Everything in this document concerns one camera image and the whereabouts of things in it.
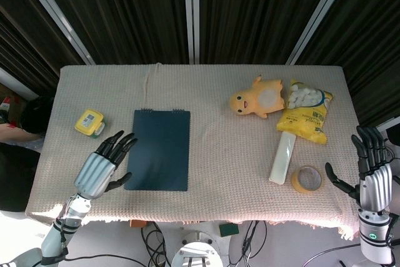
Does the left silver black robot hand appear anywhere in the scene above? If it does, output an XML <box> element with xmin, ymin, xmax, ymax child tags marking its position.
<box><xmin>73</xmin><ymin>129</ymin><xmax>139</xmax><ymax>201</ymax></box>

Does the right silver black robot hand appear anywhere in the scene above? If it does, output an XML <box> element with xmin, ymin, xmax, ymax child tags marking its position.
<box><xmin>324</xmin><ymin>125</ymin><xmax>393</xmax><ymax>213</ymax></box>

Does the dark blue spiral notebook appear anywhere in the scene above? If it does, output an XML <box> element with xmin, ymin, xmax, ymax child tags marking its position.
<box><xmin>124</xmin><ymin>108</ymin><xmax>191</xmax><ymax>192</ymax></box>

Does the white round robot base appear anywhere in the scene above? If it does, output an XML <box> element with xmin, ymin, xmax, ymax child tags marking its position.
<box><xmin>171</xmin><ymin>231</ymin><xmax>224</xmax><ymax>267</ymax></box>

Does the small yellow plastic box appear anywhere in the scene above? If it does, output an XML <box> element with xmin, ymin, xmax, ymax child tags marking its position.
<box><xmin>74</xmin><ymin>109</ymin><xmax>106</xmax><ymax>138</ymax></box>

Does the yellow tape roll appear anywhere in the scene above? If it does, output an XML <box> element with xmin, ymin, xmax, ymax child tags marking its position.
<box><xmin>290</xmin><ymin>165</ymin><xmax>324</xmax><ymax>193</ymax></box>

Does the long white flat box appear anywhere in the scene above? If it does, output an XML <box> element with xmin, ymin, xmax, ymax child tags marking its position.
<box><xmin>269</xmin><ymin>131</ymin><xmax>297</xmax><ymax>184</ymax></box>

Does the yellow marshmallow bag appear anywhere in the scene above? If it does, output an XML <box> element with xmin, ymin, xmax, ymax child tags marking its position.
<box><xmin>276</xmin><ymin>79</ymin><xmax>333</xmax><ymax>145</ymax></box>

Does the cardboard box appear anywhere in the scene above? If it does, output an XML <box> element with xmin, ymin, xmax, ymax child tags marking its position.
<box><xmin>0</xmin><ymin>84</ymin><xmax>29</xmax><ymax>124</ymax></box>

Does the beige knitted tablecloth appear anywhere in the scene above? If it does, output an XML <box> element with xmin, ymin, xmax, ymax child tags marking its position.
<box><xmin>24</xmin><ymin>63</ymin><xmax>365</xmax><ymax>240</ymax></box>

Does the dark curtain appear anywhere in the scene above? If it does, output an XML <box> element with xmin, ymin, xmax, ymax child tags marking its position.
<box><xmin>295</xmin><ymin>0</ymin><xmax>400</xmax><ymax>129</ymax></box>
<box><xmin>199</xmin><ymin>0</ymin><xmax>340</xmax><ymax>65</ymax></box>
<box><xmin>32</xmin><ymin>0</ymin><xmax>191</xmax><ymax>65</ymax></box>
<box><xmin>0</xmin><ymin>0</ymin><xmax>86</xmax><ymax>96</ymax></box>

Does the green block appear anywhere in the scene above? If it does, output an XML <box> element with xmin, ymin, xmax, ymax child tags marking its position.
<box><xmin>218</xmin><ymin>223</ymin><xmax>240</xmax><ymax>237</ymax></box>

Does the yellow plush toy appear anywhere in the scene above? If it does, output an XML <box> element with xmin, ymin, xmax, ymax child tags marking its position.
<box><xmin>229</xmin><ymin>75</ymin><xmax>286</xmax><ymax>120</ymax></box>

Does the black cable bundle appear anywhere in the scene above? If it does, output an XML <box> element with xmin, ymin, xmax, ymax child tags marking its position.
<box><xmin>227</xmin><ymin>219</ymin><xmax>268</xmax><ymax>267</ymax></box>
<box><xmin>140</xmin><ymin>220</ymin><xmax>168</xmax><ymax>267</ymax></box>

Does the white frame post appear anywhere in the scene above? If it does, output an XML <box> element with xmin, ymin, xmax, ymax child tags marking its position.
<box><xmin>183</xmin><ymin>0</ymin><xmax>201</xmax><ymax>64</ymax></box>
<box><xmin>286</xmin><ymin>0</ymin><xmax>357</xmax><ymax>65</ymax></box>
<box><xmin>14</xmin><ymin>0</ymin><xmax>95</xmax><ymax>66</ymax></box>

